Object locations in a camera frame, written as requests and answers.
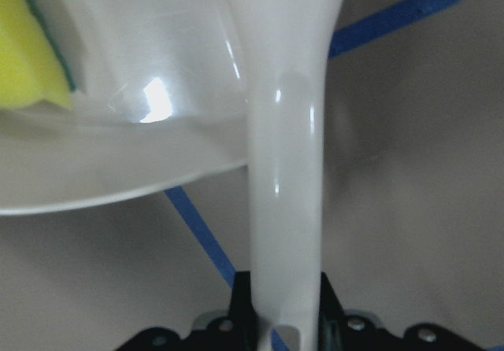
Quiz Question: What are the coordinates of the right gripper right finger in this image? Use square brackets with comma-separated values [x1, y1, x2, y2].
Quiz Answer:
[317, 273, 482, 351]

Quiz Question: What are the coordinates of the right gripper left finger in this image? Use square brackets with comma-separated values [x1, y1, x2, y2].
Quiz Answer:
[117, 272, 258, 351]

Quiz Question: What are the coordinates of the beige plastic dustpan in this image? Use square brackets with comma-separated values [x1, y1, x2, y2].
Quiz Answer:
[1, 0, 343, 350]

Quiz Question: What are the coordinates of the yellow green sponge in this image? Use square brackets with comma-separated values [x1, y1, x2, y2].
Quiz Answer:
[1, 0, 73, 110]

